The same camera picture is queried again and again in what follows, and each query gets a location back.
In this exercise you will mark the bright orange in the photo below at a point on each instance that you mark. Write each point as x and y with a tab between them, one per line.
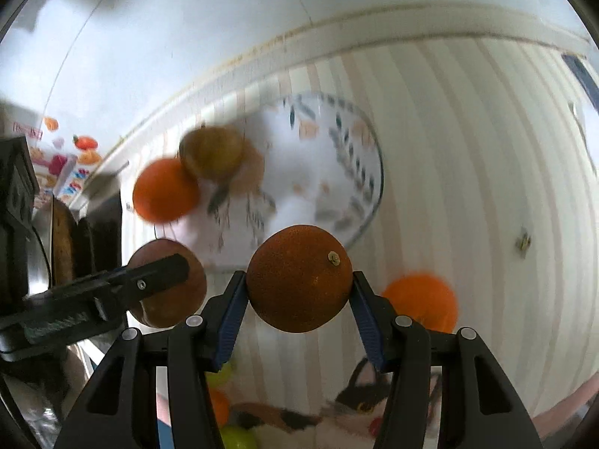
164	191
423	301

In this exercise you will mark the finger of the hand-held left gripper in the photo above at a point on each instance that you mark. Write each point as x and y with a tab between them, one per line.
157	275

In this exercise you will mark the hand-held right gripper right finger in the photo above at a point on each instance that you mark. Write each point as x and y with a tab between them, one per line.
366	323

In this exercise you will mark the red apple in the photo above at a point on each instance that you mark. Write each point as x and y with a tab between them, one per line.
180	306

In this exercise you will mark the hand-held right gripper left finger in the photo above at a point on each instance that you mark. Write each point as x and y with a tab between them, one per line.
230	325

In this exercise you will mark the dark orange with stem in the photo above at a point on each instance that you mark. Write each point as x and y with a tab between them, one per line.
299	280

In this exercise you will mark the brown wooden board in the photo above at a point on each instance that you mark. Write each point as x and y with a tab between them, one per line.
63	238

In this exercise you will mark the colourful fruit print packet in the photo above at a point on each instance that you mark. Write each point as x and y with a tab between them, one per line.
61	161

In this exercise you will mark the white leaf-patterned plate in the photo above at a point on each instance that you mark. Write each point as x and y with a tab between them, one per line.
309	168

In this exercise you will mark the striped tablecloth with cat print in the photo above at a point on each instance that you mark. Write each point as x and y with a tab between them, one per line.
468	187

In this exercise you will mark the small orange fruit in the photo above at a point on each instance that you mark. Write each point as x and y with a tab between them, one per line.
219	406

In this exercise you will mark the green fruit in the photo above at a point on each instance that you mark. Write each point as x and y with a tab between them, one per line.
239	437
221	374

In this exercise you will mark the yellow-brown apple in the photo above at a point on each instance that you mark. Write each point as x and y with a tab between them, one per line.
211	152

